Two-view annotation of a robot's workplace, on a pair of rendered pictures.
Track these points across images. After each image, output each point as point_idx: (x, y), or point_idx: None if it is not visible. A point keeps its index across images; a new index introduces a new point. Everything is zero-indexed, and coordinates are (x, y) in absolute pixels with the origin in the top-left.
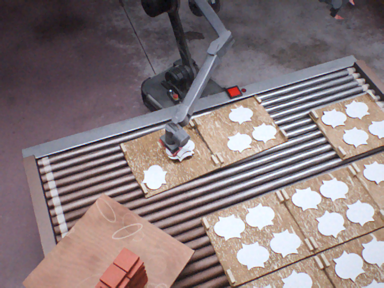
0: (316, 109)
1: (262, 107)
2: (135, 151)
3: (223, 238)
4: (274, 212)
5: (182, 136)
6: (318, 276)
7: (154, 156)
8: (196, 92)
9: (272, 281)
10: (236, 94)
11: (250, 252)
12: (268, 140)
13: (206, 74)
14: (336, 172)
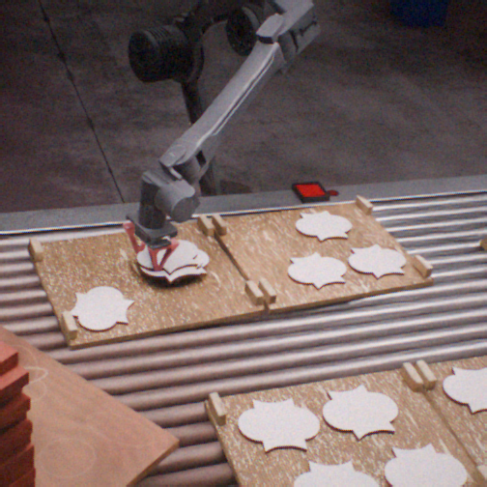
0: None
1: (373, 219)
2: (63, 258)
3: (259, 445)
4: (396, 407)
5: (181, 192)
6: None
7: (108, 272)
8: (225, 110)
9: None
10: (315, 194)
11: (329, 482)
12: (386, 273)
13: (250, 76)
14: None
